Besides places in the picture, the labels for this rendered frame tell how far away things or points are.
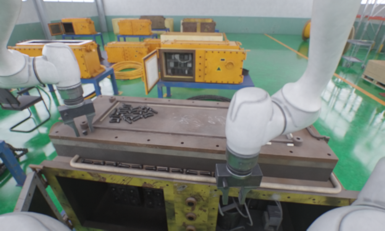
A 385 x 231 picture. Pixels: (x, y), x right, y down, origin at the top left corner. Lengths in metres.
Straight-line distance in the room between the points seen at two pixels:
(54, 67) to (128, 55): 6.44
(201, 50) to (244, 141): 2.94
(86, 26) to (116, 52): 3.99
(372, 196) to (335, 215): 0.14
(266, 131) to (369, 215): 0.22
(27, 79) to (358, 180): 3.30
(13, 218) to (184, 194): 0.67
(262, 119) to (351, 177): 2.83
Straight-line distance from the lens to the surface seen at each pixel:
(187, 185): 0.87
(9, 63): 0.84
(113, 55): 7.43
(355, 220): 0.34
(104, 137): 0.95
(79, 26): 11.28
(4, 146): 2.87
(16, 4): 0.63
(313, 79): 0.49
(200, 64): 3.37
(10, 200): 3.05
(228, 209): 1.15
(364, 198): 0.50
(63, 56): 0.83
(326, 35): 0.38
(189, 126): 0.93
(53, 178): 1.18
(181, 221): 1.10
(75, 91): 0.87
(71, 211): 1.37
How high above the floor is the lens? 1.89
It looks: 30 degrees down
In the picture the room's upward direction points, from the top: straight up
